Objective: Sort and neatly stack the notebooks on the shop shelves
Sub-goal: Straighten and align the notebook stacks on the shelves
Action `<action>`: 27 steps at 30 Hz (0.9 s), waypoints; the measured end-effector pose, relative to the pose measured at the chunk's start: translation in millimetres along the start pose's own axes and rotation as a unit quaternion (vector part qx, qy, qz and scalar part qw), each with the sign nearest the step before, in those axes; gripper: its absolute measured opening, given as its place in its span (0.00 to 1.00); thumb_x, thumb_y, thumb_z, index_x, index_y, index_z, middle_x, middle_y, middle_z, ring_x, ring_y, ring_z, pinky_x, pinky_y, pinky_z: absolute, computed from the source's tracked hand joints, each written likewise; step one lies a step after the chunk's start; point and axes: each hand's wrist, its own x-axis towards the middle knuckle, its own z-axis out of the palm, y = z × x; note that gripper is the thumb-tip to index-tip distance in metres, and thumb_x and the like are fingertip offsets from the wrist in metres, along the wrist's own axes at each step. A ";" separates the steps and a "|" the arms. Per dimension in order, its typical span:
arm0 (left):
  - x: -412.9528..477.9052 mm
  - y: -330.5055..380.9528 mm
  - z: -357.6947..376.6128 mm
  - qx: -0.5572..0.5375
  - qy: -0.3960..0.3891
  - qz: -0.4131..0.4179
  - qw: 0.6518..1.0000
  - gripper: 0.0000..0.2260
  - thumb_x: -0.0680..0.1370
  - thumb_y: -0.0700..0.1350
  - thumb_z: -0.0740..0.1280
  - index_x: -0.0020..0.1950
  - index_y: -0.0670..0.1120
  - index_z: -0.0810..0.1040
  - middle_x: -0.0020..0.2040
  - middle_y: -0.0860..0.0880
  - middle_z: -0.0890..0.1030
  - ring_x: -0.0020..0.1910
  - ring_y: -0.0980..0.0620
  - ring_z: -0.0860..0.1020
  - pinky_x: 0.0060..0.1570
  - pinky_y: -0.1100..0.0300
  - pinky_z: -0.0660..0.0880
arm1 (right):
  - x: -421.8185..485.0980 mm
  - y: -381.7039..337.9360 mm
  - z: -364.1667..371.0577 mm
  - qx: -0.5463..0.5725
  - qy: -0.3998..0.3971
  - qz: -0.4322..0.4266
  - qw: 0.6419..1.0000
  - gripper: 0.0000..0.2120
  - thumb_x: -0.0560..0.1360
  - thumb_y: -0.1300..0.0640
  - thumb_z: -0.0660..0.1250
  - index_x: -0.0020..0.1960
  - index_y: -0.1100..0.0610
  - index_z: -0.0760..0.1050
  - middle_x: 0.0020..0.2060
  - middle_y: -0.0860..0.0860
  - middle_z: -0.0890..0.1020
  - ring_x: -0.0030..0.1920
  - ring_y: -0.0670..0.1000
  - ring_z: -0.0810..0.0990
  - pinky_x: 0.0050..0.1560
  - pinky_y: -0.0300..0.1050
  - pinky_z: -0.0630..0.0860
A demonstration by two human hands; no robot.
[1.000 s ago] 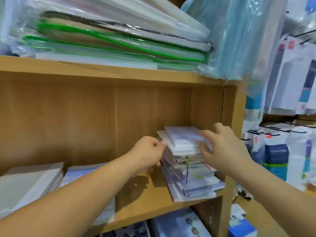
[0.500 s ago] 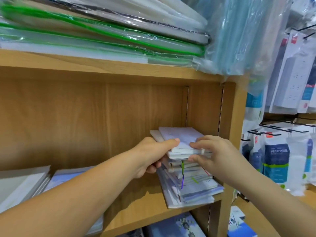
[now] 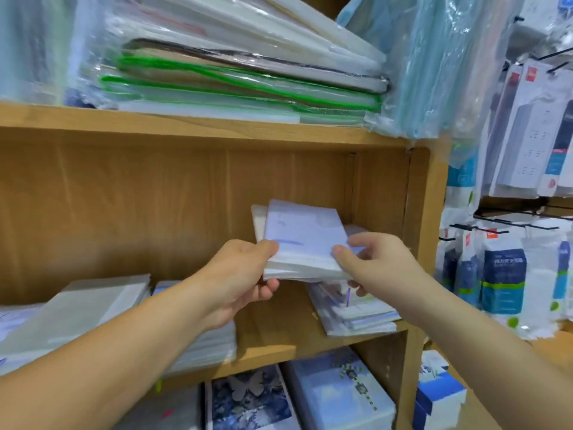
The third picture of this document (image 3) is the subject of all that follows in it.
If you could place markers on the person's left hand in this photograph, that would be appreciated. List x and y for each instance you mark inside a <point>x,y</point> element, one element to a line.
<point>234,277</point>

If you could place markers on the person's right hand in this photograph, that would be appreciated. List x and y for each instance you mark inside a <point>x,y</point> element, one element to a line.
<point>389,268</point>

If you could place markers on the pile of small notebooks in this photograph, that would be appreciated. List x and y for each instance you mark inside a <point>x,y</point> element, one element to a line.
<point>354,313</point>

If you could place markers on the pale lilac marked notebook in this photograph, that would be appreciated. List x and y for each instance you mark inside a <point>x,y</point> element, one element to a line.
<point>304,233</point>

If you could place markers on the wooden shelf unit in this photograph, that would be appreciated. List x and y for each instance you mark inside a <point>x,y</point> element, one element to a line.
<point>161,201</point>

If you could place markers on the blue butterfly cover notebook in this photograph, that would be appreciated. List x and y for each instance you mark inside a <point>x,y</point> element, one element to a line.
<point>251,398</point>

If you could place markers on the sky cloud cover notebook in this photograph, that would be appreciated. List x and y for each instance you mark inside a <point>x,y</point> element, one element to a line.
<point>340,389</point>

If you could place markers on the pastel grid pattern notebook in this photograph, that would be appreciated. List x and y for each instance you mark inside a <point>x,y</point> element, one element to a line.
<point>170,409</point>

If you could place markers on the stack of sage cover notebooks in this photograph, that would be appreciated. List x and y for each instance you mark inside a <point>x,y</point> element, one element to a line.
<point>76,313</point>

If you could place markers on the person's left forearm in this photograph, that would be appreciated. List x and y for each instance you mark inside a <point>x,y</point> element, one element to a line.
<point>98,362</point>

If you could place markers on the person's right forearm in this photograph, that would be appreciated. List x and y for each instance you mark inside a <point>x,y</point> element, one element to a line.
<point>501,353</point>

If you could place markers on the blue white small box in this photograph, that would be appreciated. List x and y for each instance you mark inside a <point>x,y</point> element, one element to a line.
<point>439,394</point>

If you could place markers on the white hanging packaged items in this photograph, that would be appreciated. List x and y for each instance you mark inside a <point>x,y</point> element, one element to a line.
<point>533,130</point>

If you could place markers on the light blue plastic bag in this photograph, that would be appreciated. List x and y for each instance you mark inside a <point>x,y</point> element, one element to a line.
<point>439,62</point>

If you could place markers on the stack of green edged packets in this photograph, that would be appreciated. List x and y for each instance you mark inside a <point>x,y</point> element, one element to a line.
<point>242,62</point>

